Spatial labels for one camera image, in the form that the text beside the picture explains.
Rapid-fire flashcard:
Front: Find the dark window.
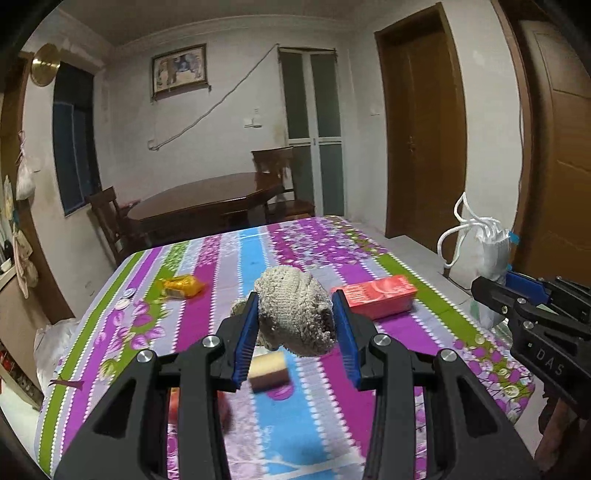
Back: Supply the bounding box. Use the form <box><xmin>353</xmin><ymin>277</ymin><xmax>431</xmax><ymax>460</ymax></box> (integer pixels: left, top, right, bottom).
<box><xmin>52</xmin><ymin>62</ymin><xmax>102</xmax><ymax>217</ymax></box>

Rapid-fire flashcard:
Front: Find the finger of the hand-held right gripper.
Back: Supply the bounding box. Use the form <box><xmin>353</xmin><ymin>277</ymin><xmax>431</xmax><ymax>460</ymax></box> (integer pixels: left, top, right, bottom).
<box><xmin>505</xmin><ymin>271</ymin><xmax>591</xmax><ymax>319</ymax></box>
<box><xmin>471</xmin><ymin>276</ymin><xmax>559</xmax><ymax>324</ymax></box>

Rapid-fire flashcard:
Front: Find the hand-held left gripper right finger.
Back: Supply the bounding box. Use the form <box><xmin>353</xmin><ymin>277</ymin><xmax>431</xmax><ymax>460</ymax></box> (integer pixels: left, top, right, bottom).
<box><xmin>330</xmin><ymin>290</ymin><xmax>539</xmax><ymax>480</ymax></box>

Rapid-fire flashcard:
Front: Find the cluttered low shelf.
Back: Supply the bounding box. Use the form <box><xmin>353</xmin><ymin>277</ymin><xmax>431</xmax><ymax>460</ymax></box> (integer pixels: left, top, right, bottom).
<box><xmin>0</xmin><ymin>342</ymin><xmax>42</xmax><ymax>409</ymax></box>

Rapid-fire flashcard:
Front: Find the white rope-handled bag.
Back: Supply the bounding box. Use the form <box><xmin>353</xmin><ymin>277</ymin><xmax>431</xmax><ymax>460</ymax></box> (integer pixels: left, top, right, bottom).
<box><xmin>436</xmin><ymin>193</ymin><xmax>513</xmax><ymax>287</ymax></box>

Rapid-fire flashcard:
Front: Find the yellow white sponge block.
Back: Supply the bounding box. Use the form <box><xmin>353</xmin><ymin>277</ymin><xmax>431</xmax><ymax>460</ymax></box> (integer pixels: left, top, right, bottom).
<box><xmin>248</xmin><ymin>353</ymin><xmax>289</xmax><ymax>394</ymax></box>

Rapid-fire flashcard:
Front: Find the framed wall picture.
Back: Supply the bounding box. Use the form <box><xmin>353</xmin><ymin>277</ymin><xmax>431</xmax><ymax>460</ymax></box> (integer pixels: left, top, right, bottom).
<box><xmin>151</xmin><ymin>44</ymin><xmax>208</xmax><ymax>100</ymax></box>

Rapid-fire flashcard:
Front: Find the hanging white pouch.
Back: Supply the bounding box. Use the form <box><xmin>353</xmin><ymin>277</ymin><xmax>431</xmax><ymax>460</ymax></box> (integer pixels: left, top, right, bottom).
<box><xmin>16</xmin><ymin>131</ymin><xmax>37</xmax><ymax>201</ymax></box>

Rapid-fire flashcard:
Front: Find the red apple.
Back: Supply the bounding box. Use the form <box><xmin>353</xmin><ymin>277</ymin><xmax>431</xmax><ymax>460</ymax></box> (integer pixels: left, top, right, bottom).
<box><xmin>167</xmin><ymin>387</ymin><xmax>234</xmax><ymax>437</ymax></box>

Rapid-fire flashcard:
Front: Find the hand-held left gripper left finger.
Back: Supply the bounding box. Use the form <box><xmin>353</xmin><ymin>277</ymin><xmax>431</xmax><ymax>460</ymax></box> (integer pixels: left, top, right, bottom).
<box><xmin>54</xmin><ymin>292</ymin><xmax>260</xmax><ymax>480</ymax></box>

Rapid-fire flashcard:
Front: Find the dark wooden dining table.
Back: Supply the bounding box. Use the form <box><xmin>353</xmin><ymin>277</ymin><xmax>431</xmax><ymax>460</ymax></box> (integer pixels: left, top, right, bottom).
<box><xmin>127</xmin><ymin>172</ymin><xmax>284</xmax><ymax>245</ymax></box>

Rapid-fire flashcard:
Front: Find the frosted glass door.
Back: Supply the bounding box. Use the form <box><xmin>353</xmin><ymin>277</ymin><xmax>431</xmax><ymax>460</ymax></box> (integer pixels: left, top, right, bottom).
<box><xmin>278</xmin><ymin>46</ymin><xmax>346</xmax><ymax>217</ymax></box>

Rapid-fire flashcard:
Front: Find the dark wooden chair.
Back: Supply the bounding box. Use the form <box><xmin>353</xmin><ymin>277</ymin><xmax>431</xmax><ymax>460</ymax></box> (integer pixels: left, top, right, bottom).
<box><xmin>88</xmin><ymin>186</ymin><xmax>153</xmax><ymax>268</ymax></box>
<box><xmin>252</xmin><ymin>147</ymin><xmax>315</xmax><ymax>224</ymax></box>

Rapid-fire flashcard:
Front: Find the striped floral tablecloth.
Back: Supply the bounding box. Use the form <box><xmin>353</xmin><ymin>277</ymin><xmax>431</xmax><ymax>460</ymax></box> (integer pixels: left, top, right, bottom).
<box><xmin>37</xmin><ymin>215</ymin><xmax>536</xmax><ymax>480</ymax></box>

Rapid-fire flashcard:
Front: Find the white plastic bag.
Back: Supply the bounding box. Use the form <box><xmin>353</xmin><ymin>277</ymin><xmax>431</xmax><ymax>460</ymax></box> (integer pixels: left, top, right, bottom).
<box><xmin>34</xmin><ymin>318</ymin><xmax>79</xmax><ymax>384</ymax></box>

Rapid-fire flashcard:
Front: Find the gold round wall disc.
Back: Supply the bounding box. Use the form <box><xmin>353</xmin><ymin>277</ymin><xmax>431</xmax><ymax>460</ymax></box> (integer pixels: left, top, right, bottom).
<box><xmin>30</xmin><ymin>44</ymin><xmax>61</xmax><ymax>86</ymax></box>

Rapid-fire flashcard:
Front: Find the yellow snack packet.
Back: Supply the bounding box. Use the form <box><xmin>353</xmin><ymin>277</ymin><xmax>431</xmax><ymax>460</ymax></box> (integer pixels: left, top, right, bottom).
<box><xmin>159</xmin><ymin>274</ymin><xmax>206</xmax><ymax>300</ymax></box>

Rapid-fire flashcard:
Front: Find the red snack box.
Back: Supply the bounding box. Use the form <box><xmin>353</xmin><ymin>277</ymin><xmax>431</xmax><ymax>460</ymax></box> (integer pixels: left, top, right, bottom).
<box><xmin>330</xmin><ymin>275</ymin><xmax>419</xmax><ymax>320</ymax></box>

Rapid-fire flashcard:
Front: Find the light brown panel door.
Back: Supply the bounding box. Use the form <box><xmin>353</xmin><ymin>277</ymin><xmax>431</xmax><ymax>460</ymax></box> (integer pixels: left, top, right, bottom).
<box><xmin>492</xmin><ymin>0</ymin><xmax>591</xmax><ymax>287</ymax></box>

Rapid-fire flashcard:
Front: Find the white wall cable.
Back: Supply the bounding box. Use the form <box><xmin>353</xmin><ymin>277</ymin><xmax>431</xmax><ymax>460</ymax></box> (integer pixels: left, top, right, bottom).
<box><xmin>150</xmin><ymin>44</ymin><xmax>282</xmax><ymax>151</ymax></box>

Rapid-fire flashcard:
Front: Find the grey knitted cloth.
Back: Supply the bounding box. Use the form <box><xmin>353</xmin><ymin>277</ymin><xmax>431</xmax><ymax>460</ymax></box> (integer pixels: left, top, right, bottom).
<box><xmin>231</xmin><ymin>267</ymin><xmax>337</xmax><ymax>357</ymax></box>

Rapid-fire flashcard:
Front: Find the brown wooden door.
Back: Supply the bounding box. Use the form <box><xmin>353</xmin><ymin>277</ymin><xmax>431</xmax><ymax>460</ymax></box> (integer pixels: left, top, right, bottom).
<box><xmin>374</xmin><ymin>2</ymin><xmax>467</xmax><ymax>254</ymax></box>

